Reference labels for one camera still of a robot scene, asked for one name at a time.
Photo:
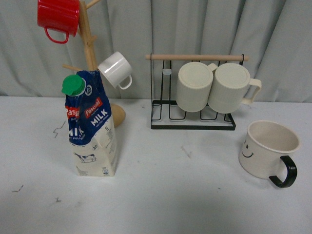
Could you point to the blue white milk carton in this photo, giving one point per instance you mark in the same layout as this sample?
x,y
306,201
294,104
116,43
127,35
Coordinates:
x,y
91,128

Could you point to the small white mug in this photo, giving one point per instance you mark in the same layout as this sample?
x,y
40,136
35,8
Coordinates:
x,y
117,70

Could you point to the black wire cup rack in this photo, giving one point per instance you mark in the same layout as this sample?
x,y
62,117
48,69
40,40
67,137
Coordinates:
x,y
165,112

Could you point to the red mug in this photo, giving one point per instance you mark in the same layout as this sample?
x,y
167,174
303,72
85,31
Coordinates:
x,y
58,15

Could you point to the wooden mug tree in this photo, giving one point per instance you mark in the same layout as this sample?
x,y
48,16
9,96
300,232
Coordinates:
x,y
88,40

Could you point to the left cream ribbed mug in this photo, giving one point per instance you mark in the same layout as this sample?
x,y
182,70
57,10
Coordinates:
x,y
193,85

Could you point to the cream ribbed mug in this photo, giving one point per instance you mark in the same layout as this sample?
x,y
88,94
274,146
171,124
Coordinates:
x,y
193,85
232,86

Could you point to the right cream ribbed mug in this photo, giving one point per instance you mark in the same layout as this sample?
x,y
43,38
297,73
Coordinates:
x,y
232,86

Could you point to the smiley cup with black handle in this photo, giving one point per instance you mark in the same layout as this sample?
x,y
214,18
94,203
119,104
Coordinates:
x,y
267,152

